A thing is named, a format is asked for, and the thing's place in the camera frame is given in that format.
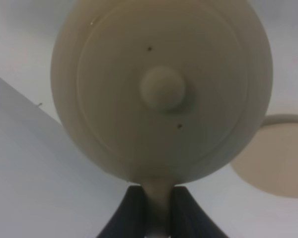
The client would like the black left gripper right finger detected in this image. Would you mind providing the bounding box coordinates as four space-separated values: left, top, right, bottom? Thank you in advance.
170 186 228 238

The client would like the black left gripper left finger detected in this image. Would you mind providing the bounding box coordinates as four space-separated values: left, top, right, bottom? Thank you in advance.
98 185 147 238

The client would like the beige ceramic teapot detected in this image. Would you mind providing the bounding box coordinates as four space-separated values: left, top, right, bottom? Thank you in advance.
51 0 273 238

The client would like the beige teapot saucer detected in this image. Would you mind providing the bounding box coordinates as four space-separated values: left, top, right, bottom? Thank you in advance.
230 114 298 198

